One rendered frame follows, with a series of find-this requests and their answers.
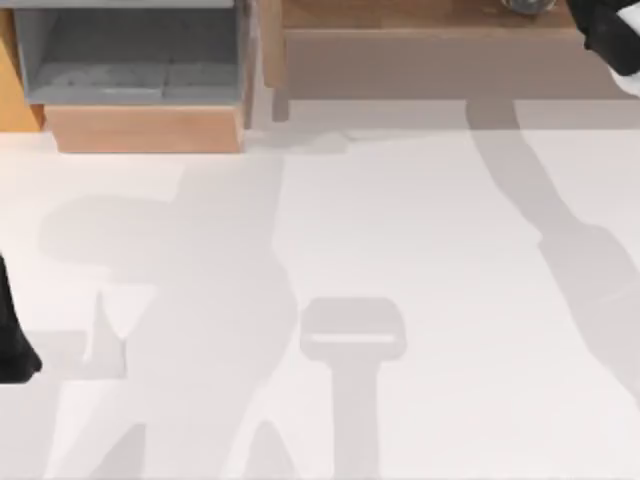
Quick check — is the grey pierced drawer inside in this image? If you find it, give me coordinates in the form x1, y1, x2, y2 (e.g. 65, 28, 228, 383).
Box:
13, 0, 250, 109

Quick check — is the wooden cupboard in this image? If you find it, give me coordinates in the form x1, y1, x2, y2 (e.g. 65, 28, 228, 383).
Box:
0, 8, 47, 133

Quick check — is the pale wooden drawer front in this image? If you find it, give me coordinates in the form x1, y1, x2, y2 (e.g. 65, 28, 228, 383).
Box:
43, 103, 246, 154

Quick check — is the dark shiny round object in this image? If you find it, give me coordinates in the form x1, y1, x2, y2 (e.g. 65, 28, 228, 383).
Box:
501, 0, 559, 16

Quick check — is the wooden open shelf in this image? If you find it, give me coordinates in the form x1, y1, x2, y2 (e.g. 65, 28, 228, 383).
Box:
258, 0, 640, 124

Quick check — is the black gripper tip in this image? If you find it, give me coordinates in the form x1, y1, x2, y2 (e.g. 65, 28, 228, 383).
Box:
0, 254, 44, 386

